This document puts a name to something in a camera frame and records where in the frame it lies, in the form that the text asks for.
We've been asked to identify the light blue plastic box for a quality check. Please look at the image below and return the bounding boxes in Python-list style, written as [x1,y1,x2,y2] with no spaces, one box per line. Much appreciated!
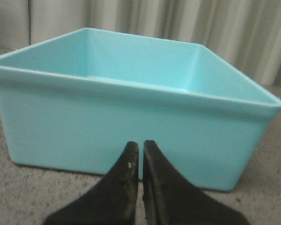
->
[0,28,281,191]

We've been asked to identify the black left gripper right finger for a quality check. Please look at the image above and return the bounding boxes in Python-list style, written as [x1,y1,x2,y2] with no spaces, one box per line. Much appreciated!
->
[142,140,249,225]

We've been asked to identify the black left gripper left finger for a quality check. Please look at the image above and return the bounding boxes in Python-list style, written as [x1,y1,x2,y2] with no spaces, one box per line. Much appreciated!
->
[44,142,139,225]

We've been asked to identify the grey pleated curtain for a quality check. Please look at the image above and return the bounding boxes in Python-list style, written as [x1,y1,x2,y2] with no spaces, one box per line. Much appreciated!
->
[0,0,281,86]

